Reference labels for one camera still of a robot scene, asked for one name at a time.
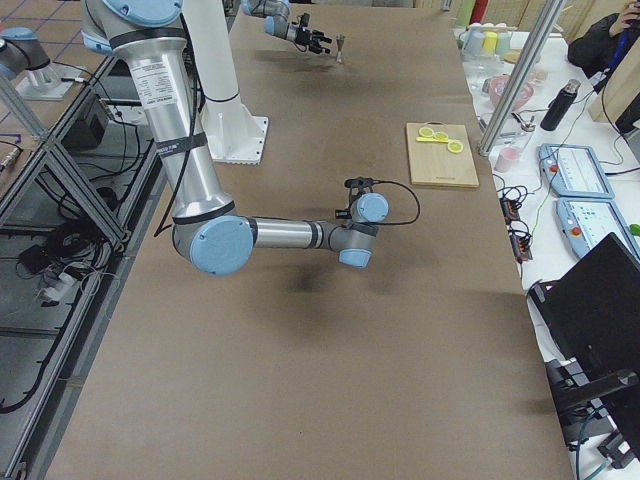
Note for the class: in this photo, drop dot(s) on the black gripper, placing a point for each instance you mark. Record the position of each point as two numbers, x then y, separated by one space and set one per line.
303 35

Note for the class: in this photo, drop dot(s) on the steel double jigger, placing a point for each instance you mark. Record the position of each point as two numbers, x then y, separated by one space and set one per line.
340 40

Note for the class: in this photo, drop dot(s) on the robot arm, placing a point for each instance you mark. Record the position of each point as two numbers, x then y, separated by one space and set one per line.
275 14
179 57

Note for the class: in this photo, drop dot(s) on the pink cup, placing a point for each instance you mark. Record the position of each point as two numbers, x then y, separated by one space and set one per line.
507 158

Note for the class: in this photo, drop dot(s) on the lemon slice middle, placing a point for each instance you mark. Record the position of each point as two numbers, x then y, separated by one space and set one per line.
441 136

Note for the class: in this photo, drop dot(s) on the bamboo cutting board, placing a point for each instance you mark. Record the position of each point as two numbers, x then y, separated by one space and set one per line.
431 164

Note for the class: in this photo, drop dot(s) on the lemon slice top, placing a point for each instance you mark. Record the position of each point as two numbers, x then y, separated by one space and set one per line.
455 147

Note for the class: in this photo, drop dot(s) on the black thermos bottle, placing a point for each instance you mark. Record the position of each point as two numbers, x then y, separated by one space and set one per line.
560 105

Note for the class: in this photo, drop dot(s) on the person in black jacket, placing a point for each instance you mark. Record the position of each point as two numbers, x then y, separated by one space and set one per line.
605 44

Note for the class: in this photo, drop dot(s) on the upper teach pendant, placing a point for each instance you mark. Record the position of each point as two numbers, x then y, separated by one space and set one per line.
574 171

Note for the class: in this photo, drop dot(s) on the teach pendant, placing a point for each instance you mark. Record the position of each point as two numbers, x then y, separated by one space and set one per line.
574 171
587 221

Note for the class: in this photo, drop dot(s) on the lower teach pendant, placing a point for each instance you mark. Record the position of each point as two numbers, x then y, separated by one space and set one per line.
587 221

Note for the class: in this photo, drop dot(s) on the black monitor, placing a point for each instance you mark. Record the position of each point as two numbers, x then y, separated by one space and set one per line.
592 313

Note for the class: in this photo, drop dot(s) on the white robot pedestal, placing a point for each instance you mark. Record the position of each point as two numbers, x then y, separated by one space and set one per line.
234 135

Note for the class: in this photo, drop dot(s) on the aluminium frame post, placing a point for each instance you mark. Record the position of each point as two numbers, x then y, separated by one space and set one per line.
533 46

